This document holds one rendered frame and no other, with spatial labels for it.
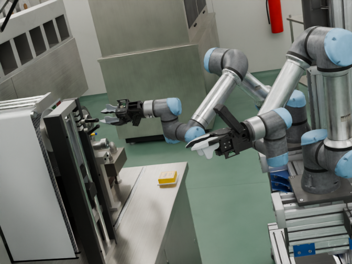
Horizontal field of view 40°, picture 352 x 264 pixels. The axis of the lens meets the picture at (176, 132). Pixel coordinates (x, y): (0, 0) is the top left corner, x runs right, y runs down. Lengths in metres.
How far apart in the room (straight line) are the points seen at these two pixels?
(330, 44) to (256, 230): 1.85
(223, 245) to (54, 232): 1.66
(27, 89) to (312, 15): 1.23
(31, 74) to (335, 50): 1.31
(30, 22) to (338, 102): 1.40
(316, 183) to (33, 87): 1.28
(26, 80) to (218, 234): 1.69
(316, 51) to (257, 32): 4.57
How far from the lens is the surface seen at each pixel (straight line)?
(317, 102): 2.13
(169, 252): 1.91
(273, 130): 1.62
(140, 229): 1.81
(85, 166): 1.58
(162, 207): 1.90
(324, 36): 1.70
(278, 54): 6.34
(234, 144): 1.56
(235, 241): 3.21
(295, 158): 2.47
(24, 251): 1.83
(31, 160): 1.62
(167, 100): 2.03
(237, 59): 2.10
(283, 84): 1.77
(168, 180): 2.06
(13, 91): 2.13
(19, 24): 2.29
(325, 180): 1.98
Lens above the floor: 1.84
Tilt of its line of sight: 21 degrees down
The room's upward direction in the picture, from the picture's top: 12 degrees counter-clockwise
